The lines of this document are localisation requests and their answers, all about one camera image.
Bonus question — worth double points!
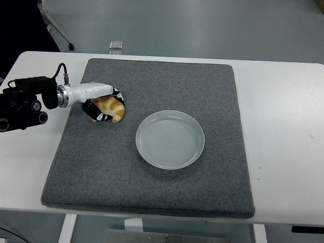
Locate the grey felt mat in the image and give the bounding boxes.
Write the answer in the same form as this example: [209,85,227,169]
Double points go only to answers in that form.
[40,57,255,219]

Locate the white chair leg with caster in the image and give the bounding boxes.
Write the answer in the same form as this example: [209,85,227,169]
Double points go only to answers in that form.
[40,0,75,51]

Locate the white table leg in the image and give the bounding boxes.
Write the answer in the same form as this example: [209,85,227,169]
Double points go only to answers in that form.
[253,224,268,243]
[58,214,78,243]

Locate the black floor cable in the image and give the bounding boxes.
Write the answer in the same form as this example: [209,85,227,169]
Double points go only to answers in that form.
[0,226,26,243]

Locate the golden croissant bread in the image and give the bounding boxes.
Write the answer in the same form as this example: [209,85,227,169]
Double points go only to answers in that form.
[91,97,126,124]

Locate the pale grey round plate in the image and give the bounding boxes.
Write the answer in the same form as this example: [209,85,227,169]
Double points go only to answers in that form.
[135,109,206,170]

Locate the black table control panel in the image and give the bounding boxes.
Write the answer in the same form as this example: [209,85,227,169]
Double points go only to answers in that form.
[291,225,324,234]

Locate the grey metal plate with screws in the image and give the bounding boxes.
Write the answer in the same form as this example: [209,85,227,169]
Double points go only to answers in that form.
[104,228,231,243]

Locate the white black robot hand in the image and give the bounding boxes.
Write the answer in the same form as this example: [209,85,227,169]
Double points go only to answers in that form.
[67,83,126,123]

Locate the person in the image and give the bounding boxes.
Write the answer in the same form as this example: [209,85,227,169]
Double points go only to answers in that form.
[0,0,61,79]

